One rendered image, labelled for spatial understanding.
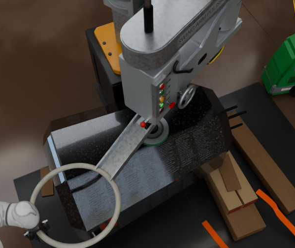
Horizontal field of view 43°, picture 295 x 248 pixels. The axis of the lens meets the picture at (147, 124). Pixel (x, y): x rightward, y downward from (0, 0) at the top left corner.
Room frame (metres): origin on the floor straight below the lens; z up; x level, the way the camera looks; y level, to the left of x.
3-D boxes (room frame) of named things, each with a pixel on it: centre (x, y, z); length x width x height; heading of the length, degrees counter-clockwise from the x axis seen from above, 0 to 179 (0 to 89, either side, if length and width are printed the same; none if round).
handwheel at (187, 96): (1.15, -0.19, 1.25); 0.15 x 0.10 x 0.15; 138
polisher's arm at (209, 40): (1.42, -0.30, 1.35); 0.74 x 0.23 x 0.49; 138
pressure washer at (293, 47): (2.07, -1.30, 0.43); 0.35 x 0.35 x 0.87; 7
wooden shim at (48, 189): (1.18, 0.85, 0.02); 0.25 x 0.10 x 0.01; 8
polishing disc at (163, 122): (1.14, -0.03, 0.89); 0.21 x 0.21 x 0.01
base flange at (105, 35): (1.99, 0.08, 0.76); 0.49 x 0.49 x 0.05; 22
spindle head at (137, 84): (1.20, -0.08, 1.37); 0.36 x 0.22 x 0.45; 138
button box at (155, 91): (1.01, -0.06, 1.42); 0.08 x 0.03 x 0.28; 138
